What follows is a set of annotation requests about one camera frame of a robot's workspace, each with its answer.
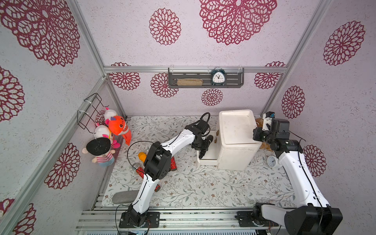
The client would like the white three-drawer cabinet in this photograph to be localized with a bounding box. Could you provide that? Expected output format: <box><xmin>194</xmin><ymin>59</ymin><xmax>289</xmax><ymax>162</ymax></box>
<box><xmin>196</xmin><ymin>110</ymin><xmax>261</xmax><ymax>171</ymax></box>

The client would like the red glitter microphone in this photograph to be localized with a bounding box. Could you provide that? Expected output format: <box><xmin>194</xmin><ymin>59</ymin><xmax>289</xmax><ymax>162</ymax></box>
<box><xmin>170</xmin><ymin>157</ymin><xmax>177</xmax><ymax>171</ymax></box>
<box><xmin>136</xmin><ymin>167</ymin><xmax>161</xmax><ymax>192</ymax></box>

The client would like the orange microphone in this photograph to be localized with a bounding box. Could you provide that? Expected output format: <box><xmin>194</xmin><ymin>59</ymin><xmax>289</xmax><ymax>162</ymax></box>
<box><xmin>138</xmin><ymin>152</ymin><xmax>147</xmax><ymax>163</ymax></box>

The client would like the glitter silver microphone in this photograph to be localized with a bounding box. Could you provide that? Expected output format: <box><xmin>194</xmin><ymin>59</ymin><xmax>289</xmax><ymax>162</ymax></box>
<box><xmin>132</xmin><ymin>163</ymin><xmax>142</xmax><ymax>169</ymax></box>

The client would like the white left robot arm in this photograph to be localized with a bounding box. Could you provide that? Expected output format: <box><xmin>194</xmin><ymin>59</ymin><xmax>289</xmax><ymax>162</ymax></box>
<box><xmin>126</xmin><ymin>119</ymin><xmax>213</xmax><ymax>226</ymax></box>

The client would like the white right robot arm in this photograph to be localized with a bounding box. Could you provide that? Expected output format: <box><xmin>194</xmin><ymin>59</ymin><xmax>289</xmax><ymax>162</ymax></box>
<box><xmin>253</xmin><ymin>112</ymin><xmax>343</xmax><ymax>235</ymax></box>

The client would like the brown teddy bear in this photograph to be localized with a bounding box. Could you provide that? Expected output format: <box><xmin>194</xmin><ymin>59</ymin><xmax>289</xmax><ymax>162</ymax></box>
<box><xmin>255</xmin><ymin>118</ymin><xmax>272</xmax><ymax>151</ymax></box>

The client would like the white alarm clock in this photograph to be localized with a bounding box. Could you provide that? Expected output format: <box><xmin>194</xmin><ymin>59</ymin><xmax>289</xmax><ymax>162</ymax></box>
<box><xmin>267</xmin><ymin>156</ymin><xmax>280</xmax><ymax>169</ymax></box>

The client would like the floral table mat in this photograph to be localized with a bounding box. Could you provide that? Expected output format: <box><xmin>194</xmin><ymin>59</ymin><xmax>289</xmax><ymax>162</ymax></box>
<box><xmin>101</xmin><ymin>116</ymin><xmax>295</xmax><ymax>208</ymax></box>

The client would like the green alarm clock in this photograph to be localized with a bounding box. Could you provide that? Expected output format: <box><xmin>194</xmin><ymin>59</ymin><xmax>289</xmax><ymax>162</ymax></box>
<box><xmin>211</xmin><ymin>69</ymin><xmax>226</xmax><ymax>86</ymax></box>

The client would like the red orange plush fish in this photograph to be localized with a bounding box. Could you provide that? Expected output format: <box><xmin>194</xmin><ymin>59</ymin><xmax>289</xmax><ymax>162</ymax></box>
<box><xmin>108</xmin><ymin>116</ymin><xmax>132</xmax><ymax>146</ymax></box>

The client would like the pink white plush doll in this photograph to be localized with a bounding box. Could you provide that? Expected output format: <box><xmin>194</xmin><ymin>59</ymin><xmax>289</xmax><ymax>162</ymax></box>
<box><xmin>94</xmin><ymin>107</ymin><xmax>120</xmax><ymax>149</ymax></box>

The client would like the black haired plush doll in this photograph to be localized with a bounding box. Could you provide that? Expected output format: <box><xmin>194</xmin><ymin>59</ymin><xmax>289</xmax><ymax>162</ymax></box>
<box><xmin>82</xmin><ymin>137</ymin><xmax>116</xmax><ymax>167</ymax></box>

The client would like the grey oval sponge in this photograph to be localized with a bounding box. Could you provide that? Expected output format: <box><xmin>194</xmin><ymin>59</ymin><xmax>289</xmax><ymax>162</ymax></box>
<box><xmin>112</xmin><ymin>190</ymin><xmax>139</xmax><ymax>205</ymax></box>

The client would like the dark grey wall shelf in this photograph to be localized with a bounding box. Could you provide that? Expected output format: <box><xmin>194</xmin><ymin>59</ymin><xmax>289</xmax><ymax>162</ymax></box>
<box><xmin>167</xmin><ymin>67</ymin><xmax>244</xmax><ymax>88</ymax></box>

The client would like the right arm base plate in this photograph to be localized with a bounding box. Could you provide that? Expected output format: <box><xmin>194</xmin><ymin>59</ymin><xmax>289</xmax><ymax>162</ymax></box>
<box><xmin>235</xmin><ymin>203</ymin><xmax>279</xmax><ymax>227</ymax></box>

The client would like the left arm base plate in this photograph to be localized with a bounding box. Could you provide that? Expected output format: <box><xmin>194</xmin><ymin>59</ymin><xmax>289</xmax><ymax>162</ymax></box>
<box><xmin>119</xmin><ymin>206</ymin><xmax>160</xmax><ymax>228</ymax></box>

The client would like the black wire basket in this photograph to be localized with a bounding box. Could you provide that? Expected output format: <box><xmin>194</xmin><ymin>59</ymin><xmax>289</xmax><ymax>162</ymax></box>
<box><xmin>76</xmin><ymin>93</ymin><xmax>107</xmax><ymax>134</ymax></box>

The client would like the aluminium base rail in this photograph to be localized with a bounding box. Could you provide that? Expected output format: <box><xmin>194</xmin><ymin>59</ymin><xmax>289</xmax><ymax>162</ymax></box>
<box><xmin>75</xmin><ymin>207</ymin><xmax>286</xmax><ymax>234</ymax></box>

